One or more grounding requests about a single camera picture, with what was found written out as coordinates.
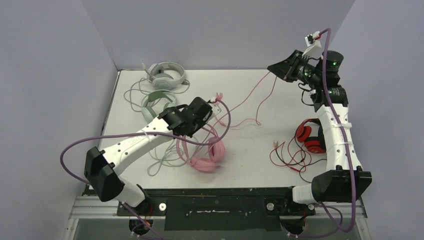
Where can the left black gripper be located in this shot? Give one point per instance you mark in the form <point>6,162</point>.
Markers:
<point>204,121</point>

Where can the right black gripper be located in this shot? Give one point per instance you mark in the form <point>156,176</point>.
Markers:
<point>292,66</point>

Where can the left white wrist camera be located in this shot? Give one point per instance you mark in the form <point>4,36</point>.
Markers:
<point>216,109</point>

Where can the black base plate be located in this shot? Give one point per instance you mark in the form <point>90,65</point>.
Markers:
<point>223,209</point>

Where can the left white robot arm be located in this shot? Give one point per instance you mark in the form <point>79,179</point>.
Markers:
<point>103,167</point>

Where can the red and black headphones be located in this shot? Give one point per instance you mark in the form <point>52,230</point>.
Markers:
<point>297,154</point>

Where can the pink cat-ear headphones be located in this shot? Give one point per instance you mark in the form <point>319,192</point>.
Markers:
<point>215,147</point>

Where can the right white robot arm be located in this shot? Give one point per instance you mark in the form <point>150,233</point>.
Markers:
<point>344,179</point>

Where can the mint green headphones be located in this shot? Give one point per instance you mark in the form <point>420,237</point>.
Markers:
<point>168,158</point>

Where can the white gaming headset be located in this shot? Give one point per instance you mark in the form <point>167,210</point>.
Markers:
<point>160,76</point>

